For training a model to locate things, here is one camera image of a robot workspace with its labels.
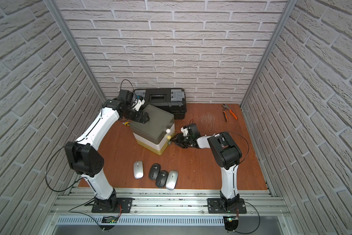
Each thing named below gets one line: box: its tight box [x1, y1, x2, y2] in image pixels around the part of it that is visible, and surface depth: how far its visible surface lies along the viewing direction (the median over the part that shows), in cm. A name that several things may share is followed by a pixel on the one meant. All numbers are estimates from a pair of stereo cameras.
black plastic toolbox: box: [132, 87, 188, 120], surface depth 103 cm
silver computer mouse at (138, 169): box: [132, 160, 144, 180], surface depth 87 cm
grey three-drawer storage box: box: [129, 104, 176, 156], surface depth 86 cm
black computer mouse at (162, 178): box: [155, 170, 169, 189], surface depth 83 cm
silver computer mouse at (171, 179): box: [165, 170, 179, 191], surface depth 83 cm
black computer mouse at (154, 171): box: [148, 163, 162, 181], surface depth 86 cm
